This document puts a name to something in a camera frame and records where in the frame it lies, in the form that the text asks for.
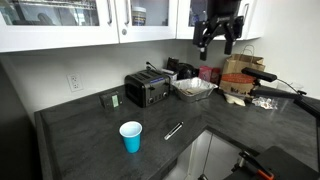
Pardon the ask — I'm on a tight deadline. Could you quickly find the white wall power outlet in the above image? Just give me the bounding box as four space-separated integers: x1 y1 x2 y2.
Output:
66 73 84 93

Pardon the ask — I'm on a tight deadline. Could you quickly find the beige folded napkin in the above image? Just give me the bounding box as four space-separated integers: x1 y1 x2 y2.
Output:
223 93 247 107

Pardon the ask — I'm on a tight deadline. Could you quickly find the black glossy bag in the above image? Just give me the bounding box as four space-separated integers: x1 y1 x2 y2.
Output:
166 57 200 80

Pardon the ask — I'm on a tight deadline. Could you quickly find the black and silver toaster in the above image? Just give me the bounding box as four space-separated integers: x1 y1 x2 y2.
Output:
124 68 172 108

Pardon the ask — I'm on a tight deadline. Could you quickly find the white lower cabinet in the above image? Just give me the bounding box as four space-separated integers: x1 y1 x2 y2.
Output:
163 129 261 180

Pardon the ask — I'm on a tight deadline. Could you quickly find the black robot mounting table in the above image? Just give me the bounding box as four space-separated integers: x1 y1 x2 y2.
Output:
223 145 320 180

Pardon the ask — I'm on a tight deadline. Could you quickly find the narrow white glass cabinet door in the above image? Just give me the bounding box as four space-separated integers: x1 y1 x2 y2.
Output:
114 0 179 44

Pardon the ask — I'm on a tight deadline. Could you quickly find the dark red box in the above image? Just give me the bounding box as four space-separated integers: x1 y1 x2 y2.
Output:
210 67 222 85

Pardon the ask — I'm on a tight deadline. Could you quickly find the silver cabinet door handle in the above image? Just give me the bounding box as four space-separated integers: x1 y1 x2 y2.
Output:
124 0 131 26
106 0 113 26
241 3 251 22

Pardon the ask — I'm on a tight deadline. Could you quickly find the small black green box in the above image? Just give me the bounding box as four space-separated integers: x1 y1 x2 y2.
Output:
99 90 124 110

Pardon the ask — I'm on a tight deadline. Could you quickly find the white corner cabinet door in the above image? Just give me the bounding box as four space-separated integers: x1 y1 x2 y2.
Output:
175 0 264 41

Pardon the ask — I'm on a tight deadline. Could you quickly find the thin black camera cable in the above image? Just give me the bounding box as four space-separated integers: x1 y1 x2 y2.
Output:
275 78 308 97

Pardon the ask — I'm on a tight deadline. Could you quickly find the jar inside cabinet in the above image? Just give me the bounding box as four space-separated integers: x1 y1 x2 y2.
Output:
130 5 148 27

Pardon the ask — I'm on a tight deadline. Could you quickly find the brown paper bag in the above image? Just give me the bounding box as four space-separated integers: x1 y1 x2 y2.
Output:
219 44 266 98

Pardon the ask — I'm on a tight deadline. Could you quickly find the blue plastic cup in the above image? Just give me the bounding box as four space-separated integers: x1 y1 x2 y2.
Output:
118 120 144 154

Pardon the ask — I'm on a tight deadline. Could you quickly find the small white box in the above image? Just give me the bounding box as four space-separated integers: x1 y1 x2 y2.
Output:
161 68 178 83

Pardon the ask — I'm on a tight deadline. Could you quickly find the aluminium foil tray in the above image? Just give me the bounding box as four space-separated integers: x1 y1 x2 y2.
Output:
171 77 219 103

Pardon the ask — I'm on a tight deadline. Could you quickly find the wide white glass cabinet door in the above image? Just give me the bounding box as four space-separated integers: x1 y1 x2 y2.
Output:
0 0 120 54

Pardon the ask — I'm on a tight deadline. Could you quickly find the pink red box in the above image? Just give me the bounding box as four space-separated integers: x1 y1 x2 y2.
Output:
198 65 214 83

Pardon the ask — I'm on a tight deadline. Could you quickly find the black orange bar clamp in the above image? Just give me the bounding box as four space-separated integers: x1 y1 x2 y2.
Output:
238 150 276 180

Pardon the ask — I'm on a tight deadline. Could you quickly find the crumpled clear plastic wrap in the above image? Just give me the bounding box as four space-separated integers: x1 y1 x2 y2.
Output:
252 96 278 111

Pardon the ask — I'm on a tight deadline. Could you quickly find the black and silver pen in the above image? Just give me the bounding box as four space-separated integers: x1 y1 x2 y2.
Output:
163 121 184 141

